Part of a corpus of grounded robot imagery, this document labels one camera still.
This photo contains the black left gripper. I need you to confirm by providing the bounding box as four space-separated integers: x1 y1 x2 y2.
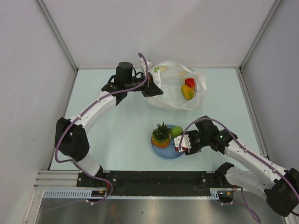
125 72 163 98

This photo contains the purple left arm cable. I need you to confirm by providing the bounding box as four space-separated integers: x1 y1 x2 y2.
54 52 150 187

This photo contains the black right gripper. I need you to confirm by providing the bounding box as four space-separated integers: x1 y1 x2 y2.
181 130 209 155

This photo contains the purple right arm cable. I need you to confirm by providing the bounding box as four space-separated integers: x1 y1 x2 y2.
178 117 299 222

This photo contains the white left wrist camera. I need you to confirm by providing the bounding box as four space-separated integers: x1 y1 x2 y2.
140 59 154 74

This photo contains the orange fake pineapple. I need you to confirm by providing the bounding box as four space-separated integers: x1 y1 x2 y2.
151 122 172 148

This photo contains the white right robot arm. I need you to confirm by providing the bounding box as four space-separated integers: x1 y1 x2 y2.
178 116 299 217

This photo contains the red fake pepper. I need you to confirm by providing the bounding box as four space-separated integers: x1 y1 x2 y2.
175 147 186 152

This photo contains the aluminium frame rail front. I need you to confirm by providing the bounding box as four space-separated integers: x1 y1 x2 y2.
34 170 79 189

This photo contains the green fake apple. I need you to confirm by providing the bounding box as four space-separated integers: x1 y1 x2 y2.
171 126 183 139

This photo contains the white slotted cable duct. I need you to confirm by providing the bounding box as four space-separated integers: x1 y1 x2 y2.
43 188 221 200

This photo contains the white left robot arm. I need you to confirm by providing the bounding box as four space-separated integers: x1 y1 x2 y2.
54 60 163 187

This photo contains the red fake strawberry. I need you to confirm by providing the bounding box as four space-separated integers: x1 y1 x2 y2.
185 78 196 90

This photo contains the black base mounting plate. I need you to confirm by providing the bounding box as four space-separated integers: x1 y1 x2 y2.
76 170 243 197

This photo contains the yellow fake fruit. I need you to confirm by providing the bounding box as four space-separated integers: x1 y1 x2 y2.
181 84 195 100

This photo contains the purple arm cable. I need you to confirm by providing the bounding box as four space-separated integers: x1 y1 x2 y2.
178 117 299 222
54 52 150 187

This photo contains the blue plastic plate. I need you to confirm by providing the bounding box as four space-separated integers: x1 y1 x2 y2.
151 124 184 159

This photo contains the white plastic bag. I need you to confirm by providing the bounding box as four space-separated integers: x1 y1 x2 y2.
146 61 206 111

